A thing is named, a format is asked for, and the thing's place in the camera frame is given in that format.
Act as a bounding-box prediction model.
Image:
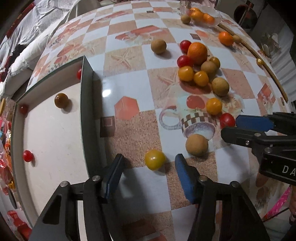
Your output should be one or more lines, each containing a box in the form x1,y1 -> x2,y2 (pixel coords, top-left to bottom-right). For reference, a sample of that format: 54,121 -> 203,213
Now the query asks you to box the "yellow cherry tomato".
206,98 -> 222,115
193,70 -> 209,87
178,66 -> 195,82

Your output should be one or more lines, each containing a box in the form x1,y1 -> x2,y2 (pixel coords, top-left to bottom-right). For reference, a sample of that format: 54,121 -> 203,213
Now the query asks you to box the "red cherry tomato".
177,55 -> 194,68
180,40 -> 192,55
76,68 -> 82,80
23,150 -> 34,163

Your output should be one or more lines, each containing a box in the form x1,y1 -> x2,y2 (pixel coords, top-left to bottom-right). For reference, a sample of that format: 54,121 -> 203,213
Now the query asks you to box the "yellow tomato front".
144,149 -> 167,171

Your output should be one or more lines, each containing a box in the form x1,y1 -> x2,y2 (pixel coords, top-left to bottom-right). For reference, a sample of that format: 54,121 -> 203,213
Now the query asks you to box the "dark longan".
54,93 -> 69,109

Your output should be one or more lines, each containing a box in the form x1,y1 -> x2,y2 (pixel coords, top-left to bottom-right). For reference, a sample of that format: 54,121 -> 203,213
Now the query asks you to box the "red gift box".
7,210 -> 32,240

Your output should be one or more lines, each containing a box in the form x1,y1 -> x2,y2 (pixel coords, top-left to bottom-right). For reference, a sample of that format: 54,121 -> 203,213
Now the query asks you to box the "wooden curved stick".
218,22 -> 288,103

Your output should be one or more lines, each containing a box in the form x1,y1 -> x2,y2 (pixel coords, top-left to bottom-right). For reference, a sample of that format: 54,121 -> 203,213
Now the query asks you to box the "golden tomato at edge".
256,58 -> 264,66

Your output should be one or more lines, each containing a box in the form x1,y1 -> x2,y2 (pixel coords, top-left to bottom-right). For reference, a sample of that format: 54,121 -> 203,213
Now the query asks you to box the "shallow white tray box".
11,56 -> 107,226

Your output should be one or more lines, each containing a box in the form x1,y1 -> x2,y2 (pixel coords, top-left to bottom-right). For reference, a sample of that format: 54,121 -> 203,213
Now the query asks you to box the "longan beside orange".
200,61 -> 218,76

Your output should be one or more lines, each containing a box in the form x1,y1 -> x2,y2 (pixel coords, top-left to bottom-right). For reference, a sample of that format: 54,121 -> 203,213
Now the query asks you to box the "small dark yellow tomato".
209,56 -> 221,69

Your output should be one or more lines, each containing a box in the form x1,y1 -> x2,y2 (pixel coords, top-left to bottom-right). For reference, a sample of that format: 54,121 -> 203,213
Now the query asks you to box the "longan by edge orange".
233,35 -> 242,44

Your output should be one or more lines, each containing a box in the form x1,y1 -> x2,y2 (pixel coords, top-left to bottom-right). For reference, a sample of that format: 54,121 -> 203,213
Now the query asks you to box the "orange near table edge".
218,31 -> 234,47

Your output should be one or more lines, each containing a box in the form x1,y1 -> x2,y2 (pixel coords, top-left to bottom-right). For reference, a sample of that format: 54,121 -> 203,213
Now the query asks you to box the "large orange in cluster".
187,42 -> 208,65

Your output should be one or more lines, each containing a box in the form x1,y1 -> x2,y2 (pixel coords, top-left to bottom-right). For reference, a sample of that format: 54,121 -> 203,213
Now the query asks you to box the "red cherry tomato top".
180,40 -> 192,55

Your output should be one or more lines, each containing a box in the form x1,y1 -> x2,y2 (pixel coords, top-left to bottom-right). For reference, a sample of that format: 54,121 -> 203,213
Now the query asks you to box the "orange in bowl right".
203,13 -> 215,25

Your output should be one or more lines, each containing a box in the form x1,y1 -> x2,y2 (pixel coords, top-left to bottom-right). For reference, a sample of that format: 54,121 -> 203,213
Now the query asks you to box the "snack bag pile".
1,98 -> 16,196

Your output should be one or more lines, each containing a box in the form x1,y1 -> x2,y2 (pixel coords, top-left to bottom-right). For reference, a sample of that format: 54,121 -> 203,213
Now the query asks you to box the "glass fruit bowl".
179,1 -> 222,26

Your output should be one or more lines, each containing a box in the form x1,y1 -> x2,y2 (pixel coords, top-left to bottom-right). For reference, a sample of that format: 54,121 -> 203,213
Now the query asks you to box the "orange in bowl middle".
190,11 -> 204,22

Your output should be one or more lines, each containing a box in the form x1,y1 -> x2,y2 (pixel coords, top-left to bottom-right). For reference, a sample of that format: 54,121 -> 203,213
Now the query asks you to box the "longan beside bowl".
180,15 -> 191,25

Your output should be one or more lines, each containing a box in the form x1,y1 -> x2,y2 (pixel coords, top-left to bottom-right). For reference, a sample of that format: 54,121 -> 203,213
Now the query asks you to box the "white sofa cushion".
0,0 -> 77,98

